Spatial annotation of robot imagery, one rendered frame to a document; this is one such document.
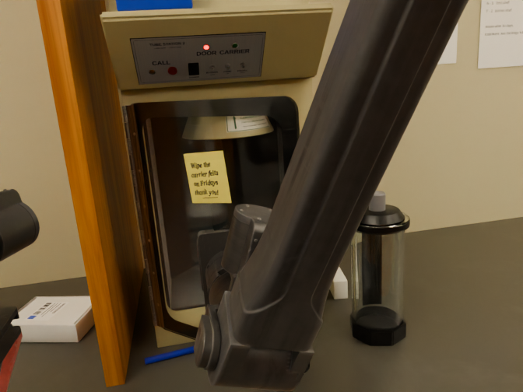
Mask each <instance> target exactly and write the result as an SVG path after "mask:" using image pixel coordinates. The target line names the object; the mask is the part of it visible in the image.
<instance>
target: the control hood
mask: <svg viewBox="0 0 523 392"><path fill-rule="evenodd" d="M332 13H333V5H332V4H331V3H318V4H298V5H259V6H239V7H219V8H199V9H161V10H140V11H120V12H102V15H100V21H101V24H102V27H103V31H104V36H105V39H106V42H107V47H108V50H109V54H110V57H111V63H112V65H113V69H114V74H115V78H116V81H117V84H118V88H119V89H121V90H130V89H152V88H163V87H175V86H197V85H208V84H220V83H231V82H253V81H265V80H276V79H298V78H310V77H314V76H315V75H317V72H318V66H319V64H320V60H321V55H322V51H323V48H324V45H325V40H326V37H327V33H328V28H329V24H330V21H331V18H332ZM254 32H266V35H265V47H264V54H263V62H262V68H261V76H259V77H247V78H235V79H213V80H202V81H190V82H167V83H155V84H143V85H139V81H138V76H137V72H136V68H135V62H134V58H133V53H132V46H131V42H130V38H145V37H175V36H192V35H208V34H224V33H254Z"/></svg>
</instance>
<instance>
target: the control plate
mask: <svg viewBox="0 0 523 392"><path fill-rule="evenodd" d="M265 35H266V32H254V33H224V34H208V35H192V36H175V37H145V38H130V42H131V46H132V53H133V58H134V62H135V68H136V72H137V76H138V81H139V85H143V84H155V83H167V82H190V81H202V80H213V79H235V78H247V77H259V76H261V74H262V62H263V54H264V47H265ZM233 43H238V48H235V49H234V48H232V47H231V45H232V44H233ZM205 44H208V45H209V46H210V48H209V49H208V50H207V51H206V50H204V49H203V45H205ZM188 63H198V64H199V75H189V73H188ZM241 63H245V64H246V66H245V67H244V68H242V67H241V66H240V64H241ZM226 64H230V68H229V69H227V68H225V65H226ZM210 65H215V68H214V69H213V70H212V69H210V68H209V66H210ZM169 67H175V68H176V69H177V73H176V74H175V75H170V74H169V73H168V68H169ZM150 69H154V70H156V73H155V74H153V75H151V74H149V70H150Z"/></svg>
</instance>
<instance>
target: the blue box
mask: <svg viewBox="0 0 523 392"><path fill-rule="evenodd" d="M116 5H117V10H118V12H120V11H140V10H161V9H192V8H193V5H192V0H116Z"/></svg>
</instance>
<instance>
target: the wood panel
mask: <svg viewBox="0 0 523 392"><path fill-rule="evenodd" d="M36 2H37V10H38V14H39V19H40V27H41V31H42V36H43V40H44V48H45V53H46V57H47V65H48V70H49V74H50V79H51V87H52V91H53V96H54V104H55V108H56V113H57V117H58V125H59V130H60V134H61V142H62V147H63V151H64V156H65V164H66V168H67V173H68V181H69V185H70V190H71V194H72V202H73V207H74V211H75V219H76V224H77V228H78V233H79V241H80V245H81V250H82V258H83V262H84V267H85V271H86V279H87V284H88V288H89V293H90V301H91V305H92V310H93V318H94V322H95V327H96V331H97V339H98V344H99V348H100V356H101V361H102V365H103V370H104V378H105V382H106V387H112V386H117V385H122V384H125V379H126V374H127V369H128V360H129V355H130V350H131V345H132V336H133V331H134V326H135V318H136V313H137V307H138V302H139V293H140V289H141V284H142V275H143V270H144V267H143V262H142V251H141V246H140V240H139V230H138V224H137V219H136V214H135V203H134V198H133V192H132V182H131V177H130V171H129V165H128V155H127V149H126V144H125V133H124V129H123V123H122V117H121V107H120V101H119V95H118V86H117V81H116V78H115V74H114V69H113V65H112V63H111V57H110V54H109V50H108V47H107V42H106V39H105V36H104V31H103V27H102V24H101V21H100V15H102V12H106V11H107V10H106V5H105V0H36Z"/></svg>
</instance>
